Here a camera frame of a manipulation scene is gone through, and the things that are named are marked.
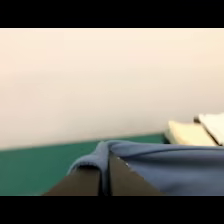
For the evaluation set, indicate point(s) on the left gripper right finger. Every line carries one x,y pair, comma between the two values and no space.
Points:
128,181

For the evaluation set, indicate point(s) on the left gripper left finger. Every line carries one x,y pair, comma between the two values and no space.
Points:
80,183

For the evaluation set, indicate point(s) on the blue garment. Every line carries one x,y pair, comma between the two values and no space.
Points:
180,170

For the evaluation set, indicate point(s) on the cream garment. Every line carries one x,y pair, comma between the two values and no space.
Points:
190,134

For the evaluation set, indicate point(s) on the white garment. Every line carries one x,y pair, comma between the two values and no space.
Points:
213,125

